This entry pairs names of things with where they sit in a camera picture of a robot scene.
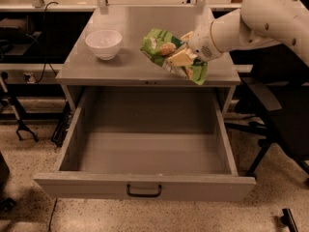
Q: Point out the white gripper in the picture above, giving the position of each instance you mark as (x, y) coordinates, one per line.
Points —
(202, 43)

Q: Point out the green rice chip bag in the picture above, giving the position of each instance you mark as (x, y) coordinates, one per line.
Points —
(160, 44)

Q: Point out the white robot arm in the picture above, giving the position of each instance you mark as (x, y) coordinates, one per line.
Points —
(255, 24)

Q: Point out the grey cabinet counter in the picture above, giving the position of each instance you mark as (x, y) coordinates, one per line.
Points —
(132, 73)

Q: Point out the grey open drawer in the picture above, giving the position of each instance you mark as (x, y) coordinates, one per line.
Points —
(112, 143)

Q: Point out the white bowl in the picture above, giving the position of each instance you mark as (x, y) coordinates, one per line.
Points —
(105, 44)

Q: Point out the black office chair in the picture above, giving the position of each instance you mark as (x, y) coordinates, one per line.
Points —
(275, 97)

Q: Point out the black stand leg left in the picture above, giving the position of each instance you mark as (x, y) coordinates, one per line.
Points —
(14, 103)

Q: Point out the black object bottom right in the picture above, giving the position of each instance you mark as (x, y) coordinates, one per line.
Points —
(288, 220)

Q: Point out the black drawer handle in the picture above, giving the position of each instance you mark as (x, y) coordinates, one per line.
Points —
(136, 192)

